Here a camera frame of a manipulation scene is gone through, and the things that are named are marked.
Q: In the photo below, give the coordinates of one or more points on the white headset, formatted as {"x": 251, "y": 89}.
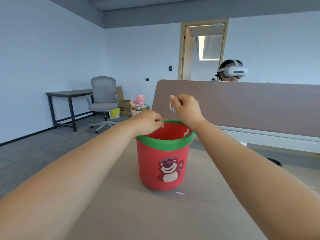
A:
{"x": 237, "y": 71}

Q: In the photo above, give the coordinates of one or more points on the tall cardboard box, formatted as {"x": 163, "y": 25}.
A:
{"x": 119, "y": 93}

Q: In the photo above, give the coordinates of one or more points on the person's left hand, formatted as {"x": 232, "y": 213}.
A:
{"x": 147, "y": 122}

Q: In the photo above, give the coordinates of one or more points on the person's left forearm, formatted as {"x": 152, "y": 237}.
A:
{"x": 62, "y": 187}

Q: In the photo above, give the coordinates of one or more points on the white paper shreds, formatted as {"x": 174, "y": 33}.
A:
{"x": 180, "y": 193}

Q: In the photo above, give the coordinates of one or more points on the wooden door frame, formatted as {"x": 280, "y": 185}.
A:
{"x": 181, "y": 52}

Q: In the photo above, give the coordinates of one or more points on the striped bottle with pink lid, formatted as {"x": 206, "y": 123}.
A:
{"x": 140, "y": 100}

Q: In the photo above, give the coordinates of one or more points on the white round stand base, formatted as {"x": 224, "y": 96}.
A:
{"x": 243, "y": 144}

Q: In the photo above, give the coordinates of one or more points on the red bin with green rim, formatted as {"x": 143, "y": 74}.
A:
{"x": 150, "y": 167}

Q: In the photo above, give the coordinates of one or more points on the grey office chair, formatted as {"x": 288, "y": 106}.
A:
{"x": 103, "y": 87}

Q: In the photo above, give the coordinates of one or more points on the yellow bag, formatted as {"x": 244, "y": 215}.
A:
{"x": 115, "y": 113}

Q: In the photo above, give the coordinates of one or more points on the dark table with black legs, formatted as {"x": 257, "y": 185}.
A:
{"x": 70, "y": 92}

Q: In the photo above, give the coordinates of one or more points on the grey metal desk shelf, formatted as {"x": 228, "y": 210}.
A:
{"x": 262, "y": 138}

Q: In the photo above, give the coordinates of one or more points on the open cardboard box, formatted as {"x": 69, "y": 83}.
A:
{"x": 125, "y": 108}

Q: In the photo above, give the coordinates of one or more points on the pink desk partition panel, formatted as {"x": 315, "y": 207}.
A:
{"x": 250, "y": 104}

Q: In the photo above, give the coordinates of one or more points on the person's right hand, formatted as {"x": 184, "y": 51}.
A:
{"x": 188, "y": 112}

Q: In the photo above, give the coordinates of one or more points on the person's right forearm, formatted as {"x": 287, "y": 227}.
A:
{"x": 262, "y": 187}

